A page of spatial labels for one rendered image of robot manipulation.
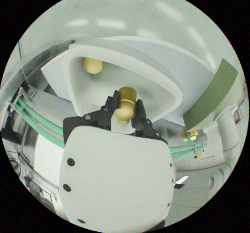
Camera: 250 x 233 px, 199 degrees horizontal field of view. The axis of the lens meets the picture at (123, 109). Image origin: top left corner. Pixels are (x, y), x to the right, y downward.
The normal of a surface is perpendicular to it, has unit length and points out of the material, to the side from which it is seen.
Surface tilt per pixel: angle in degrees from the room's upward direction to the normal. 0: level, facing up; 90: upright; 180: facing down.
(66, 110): 90
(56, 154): 90
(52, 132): 90
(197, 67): 0
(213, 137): 90
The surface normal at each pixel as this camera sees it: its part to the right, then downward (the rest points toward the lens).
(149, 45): -0.13, 0.82
